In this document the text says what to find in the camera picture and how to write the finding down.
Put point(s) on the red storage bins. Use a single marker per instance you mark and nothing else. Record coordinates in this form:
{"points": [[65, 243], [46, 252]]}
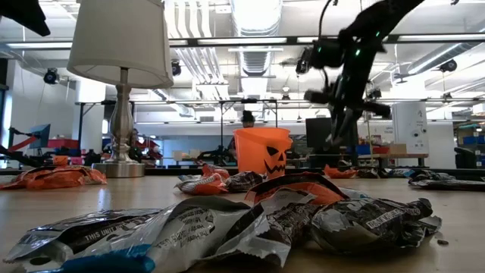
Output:
{"points": [[151, 146]]}

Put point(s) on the black computer monitor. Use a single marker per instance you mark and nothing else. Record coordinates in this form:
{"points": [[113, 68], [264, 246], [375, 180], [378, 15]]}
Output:
{"points": [[316, 132]]}

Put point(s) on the blue lit monitor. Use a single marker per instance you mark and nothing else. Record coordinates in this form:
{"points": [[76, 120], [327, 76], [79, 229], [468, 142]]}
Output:
{"points": [[41, 136]]}

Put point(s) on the orange white Reese's pack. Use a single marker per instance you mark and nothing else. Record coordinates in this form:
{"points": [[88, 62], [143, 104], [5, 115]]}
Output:
{"points": [[204, 186]]}

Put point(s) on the cardboard box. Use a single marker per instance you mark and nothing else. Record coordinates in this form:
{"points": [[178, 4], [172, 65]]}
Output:
{"points": [[398, 148]]}

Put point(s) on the black ceiling camera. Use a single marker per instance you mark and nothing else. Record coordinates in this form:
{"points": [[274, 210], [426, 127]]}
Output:
{"points": [[176, 68], [51, 76], [303, 66], [375, 93], [449, 65]]}

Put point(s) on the white cabinet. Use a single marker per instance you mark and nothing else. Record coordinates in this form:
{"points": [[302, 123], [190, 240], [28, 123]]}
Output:
{"points": [[411, 129]]}

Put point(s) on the wooden workshop table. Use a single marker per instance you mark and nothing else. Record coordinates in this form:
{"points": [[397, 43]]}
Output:
{"points": [[409, 155]]}

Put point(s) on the silver ventilation duct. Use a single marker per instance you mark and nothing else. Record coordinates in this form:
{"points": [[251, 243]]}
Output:
{"points": [[257, 64], [435, 60]]}

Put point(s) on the black aluminium table frame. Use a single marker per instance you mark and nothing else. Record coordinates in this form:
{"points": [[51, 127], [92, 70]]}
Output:
{"points": [[163, 171]]}

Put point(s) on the blue storage bins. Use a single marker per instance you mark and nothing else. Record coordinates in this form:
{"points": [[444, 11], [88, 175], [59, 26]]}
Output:
{"points": [[470, 140]]}

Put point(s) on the small dark crumb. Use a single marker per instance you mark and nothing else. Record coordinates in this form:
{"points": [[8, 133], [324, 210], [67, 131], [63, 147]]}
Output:
{"points": [[442, 242]]}

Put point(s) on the black office chair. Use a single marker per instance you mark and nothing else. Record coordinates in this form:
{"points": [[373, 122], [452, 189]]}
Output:
{"points": [[465, 157]]}

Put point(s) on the long ceiling light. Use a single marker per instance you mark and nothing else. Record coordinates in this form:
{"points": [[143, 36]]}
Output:
{"points": [[246, 40]]}

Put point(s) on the person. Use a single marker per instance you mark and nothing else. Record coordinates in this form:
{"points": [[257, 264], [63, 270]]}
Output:
{"points": [[134, 142], [248, 119]]}

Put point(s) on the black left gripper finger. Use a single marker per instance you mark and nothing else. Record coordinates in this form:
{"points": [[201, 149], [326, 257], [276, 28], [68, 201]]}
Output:
{"points": [[22, 11]]}

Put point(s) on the orange pumpkin face bucket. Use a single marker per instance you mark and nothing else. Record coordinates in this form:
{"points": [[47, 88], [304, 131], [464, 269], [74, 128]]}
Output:
{"points": [[254, 149]]}

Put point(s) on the small orange object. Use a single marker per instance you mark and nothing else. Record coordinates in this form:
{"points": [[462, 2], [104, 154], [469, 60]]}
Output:
{"points": [[60, 160]]}

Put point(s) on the white shade silver table lamp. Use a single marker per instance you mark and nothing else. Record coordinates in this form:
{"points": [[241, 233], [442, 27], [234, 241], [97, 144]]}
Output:
{"points": [[121, 113]]}

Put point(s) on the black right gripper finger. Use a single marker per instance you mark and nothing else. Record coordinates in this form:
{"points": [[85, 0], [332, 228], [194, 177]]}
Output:
{"points": [[338, 125], [351, 117]]}

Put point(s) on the red black background robot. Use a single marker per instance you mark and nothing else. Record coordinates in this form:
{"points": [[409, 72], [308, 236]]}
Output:
{"points": [[22, 143]]}

